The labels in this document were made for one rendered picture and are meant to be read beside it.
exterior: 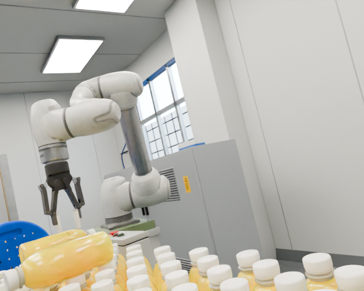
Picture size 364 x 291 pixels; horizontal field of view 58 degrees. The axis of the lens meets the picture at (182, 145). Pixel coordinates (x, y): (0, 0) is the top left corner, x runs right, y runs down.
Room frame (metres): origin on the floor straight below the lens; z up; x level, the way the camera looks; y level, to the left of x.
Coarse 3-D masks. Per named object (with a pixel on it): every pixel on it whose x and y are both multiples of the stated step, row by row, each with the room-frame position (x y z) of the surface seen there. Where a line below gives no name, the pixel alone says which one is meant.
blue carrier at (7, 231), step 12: (0, 228) 1.16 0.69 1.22; (12, 228) 1.18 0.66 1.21; (24, 228) 1.21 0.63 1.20; (36, 228) 1.24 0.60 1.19; (0, 240) 1.16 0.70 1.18; (12, 240) 1.18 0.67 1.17; (24, 240) 1.20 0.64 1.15; (0, 252) 1.15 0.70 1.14; (12, 252) 1.17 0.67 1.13; (0, 264) 1.15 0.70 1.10; (12, 264) 1.17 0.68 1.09
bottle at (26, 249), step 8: (64, 232) 0.96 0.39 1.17; (72, 232) 0.97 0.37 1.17; (80, 232) 0.98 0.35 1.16; (88, 232) 1.00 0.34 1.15; (40, 240) 0.92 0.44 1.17; (48, 240) 0.92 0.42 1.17; (56, 240) 0.93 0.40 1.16; (64, 240) 0.94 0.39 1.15; (24, 248) 0.88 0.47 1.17; (32, 248) 0.89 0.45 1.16; (40, 248) 0.90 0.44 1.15; (24, 256) 0.87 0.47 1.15
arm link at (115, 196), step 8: (120, 176) 1.87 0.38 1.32; (104, 184) 1.82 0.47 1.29; (112, 184) 1.80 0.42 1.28; (120, 184) 1.81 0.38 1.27; (128, 184) 1.82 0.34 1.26; (104, 192) 1.80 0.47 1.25; (112, 192) 1.79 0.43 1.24; (120, 192) 1.79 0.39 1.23; (128, 192) 1.79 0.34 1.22; (104, 200) 1.81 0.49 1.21; (112, 200) 1.79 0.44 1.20; (120, 200) 1.79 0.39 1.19; (128, 200) 1.79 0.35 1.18; (104, 208) 1.82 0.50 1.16; (112, 208) 1.79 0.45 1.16; (120, 208) 1.80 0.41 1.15; (128, 208) 1.82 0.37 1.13; (112, 216) 1.80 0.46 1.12; (120, 216) 1.80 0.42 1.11
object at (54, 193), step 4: (56, 180) 1.05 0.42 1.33; (56, 184) 1.05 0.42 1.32; (56, 188) 1.05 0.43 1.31; (52, 192) 1.07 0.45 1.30; (56, 192) 1.05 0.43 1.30; (52, 196) 1.06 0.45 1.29; (56, 196) 1.05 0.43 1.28; (52, 200) 1.06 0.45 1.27; (56, 200) 1.05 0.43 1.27; (52, 204) 1.05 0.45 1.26; (56, 204) 1.05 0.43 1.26; (52, 208) 1.04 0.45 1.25; (56, 208) 1.05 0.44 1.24; (52, 212) 1.04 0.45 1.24
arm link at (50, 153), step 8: (56, 144) 1.04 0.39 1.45; (64, 144) 1.07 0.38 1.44; (40, 152) 1.04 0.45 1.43; (48, 152) 1.03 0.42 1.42; (56, 152) 1.04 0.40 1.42; (64, 152) 1.06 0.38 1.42; (40, 160) 1.06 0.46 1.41; (48, 160) 1.03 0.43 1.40; (56, 160) 1.05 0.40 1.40; (64, 160) 1.07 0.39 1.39
